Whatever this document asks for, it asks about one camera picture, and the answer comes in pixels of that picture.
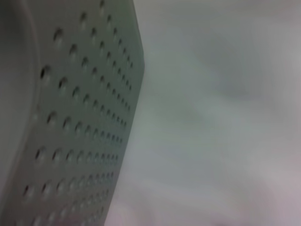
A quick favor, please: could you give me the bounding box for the grey perforated plastic storage bin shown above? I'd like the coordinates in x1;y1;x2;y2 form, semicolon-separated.
0;0;145;226

